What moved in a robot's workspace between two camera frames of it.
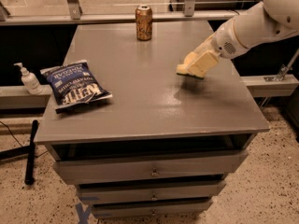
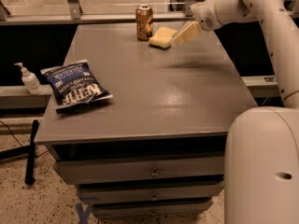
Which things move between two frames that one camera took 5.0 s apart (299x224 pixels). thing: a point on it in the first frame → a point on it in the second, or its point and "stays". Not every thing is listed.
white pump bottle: x=30 y=80 stays
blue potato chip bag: x=74 y=83 stays
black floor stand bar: x=29 y=180 stays
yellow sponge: x=182 y=69 → x=163 y=37
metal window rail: x=75 y=15 stays
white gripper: x=226 y=43 → x=206 y=18
